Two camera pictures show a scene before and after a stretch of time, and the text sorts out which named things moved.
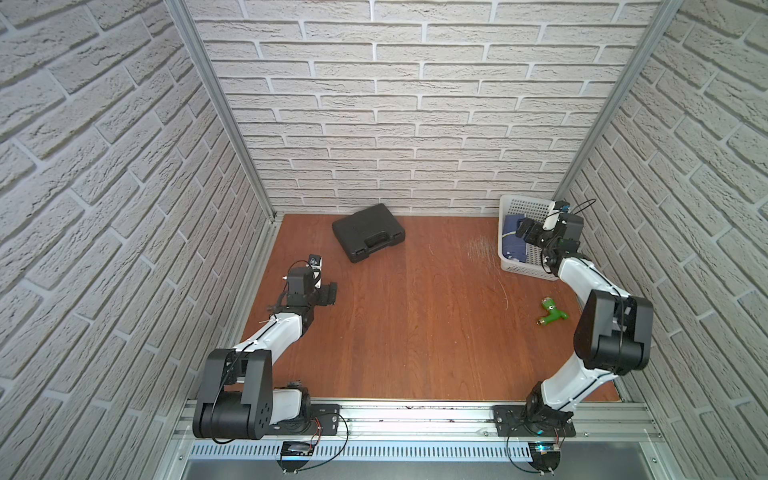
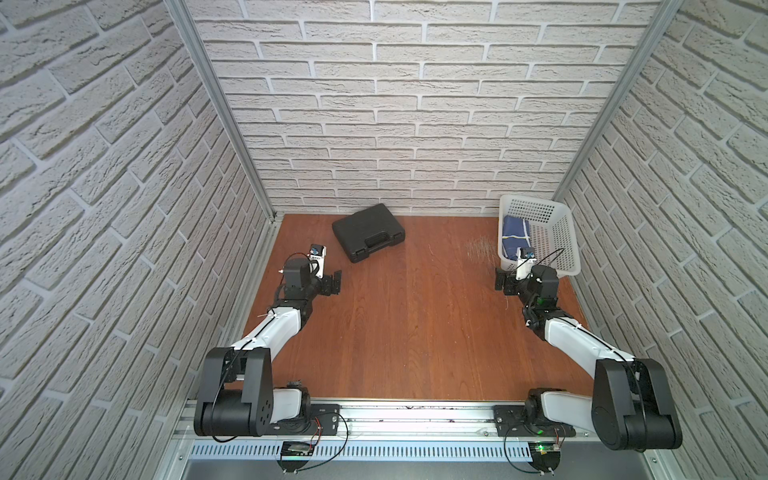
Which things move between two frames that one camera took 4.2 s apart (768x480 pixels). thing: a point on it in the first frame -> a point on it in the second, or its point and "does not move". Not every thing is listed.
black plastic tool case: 367,229 does not move
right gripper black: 534,236 -> 510,284
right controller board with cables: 545,456 does not move
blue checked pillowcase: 513,247 does not move
